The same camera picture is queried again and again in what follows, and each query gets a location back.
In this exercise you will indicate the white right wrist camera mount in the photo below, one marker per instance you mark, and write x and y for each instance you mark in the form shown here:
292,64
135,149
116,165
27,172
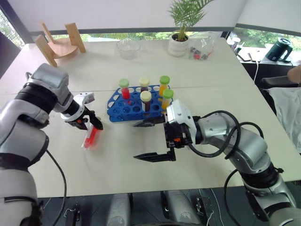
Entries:
179,113

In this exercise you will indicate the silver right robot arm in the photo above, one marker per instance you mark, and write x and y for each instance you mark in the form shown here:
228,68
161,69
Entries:
249,146

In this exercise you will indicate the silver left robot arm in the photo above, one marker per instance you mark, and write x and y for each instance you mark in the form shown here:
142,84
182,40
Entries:
14,141

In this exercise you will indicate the dark tube cream cap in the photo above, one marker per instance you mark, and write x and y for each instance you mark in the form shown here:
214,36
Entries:
144,84
146,101

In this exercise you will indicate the white cup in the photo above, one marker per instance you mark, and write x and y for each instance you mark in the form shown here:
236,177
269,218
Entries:
233,42

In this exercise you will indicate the white ribbed plant pot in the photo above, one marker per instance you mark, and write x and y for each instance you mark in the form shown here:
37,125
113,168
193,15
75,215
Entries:
178,47

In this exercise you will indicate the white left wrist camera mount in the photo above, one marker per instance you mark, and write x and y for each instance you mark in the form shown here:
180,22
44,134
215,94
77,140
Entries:
86,97

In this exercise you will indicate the orange tube green cap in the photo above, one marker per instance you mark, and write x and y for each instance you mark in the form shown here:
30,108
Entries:
164,87

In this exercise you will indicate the yellow tube green cap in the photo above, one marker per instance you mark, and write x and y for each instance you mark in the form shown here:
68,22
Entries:
167,100

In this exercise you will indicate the red liquid test tube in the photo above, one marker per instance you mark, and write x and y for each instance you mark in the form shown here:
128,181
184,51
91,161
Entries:
90,139

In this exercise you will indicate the black chair armrest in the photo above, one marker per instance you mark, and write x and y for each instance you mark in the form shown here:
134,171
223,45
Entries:
279,81

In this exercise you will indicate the blue test tube rack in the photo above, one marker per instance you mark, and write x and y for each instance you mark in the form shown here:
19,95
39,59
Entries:
127,110

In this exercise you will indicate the white cloth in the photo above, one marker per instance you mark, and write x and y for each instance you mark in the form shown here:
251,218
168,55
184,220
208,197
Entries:
289,113

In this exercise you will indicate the dark green kettle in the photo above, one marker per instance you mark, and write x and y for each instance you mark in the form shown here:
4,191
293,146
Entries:
279,50

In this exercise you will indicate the wooden stand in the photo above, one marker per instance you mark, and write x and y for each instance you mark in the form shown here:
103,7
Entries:
63,47

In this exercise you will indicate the green palm plant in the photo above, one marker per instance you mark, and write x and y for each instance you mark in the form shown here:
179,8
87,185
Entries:
185,14

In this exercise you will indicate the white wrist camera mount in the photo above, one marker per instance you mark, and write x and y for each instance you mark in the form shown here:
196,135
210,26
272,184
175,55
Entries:
86,97
179,113

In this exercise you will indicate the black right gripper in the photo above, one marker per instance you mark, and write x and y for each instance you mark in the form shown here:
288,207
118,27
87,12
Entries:
175,136

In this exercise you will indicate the clear plastic bag with parts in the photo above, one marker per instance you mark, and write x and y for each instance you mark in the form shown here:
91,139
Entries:
201,50

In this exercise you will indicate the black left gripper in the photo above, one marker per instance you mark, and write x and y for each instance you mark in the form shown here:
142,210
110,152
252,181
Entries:
74,122

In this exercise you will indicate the clear glass bowl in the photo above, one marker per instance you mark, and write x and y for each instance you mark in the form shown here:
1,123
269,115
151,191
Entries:
128,49

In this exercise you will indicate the grey rounded robot leg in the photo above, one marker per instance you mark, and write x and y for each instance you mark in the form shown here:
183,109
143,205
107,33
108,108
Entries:
120,209
181,207

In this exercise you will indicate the red tube green cap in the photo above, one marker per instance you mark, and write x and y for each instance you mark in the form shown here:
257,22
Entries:
125,90

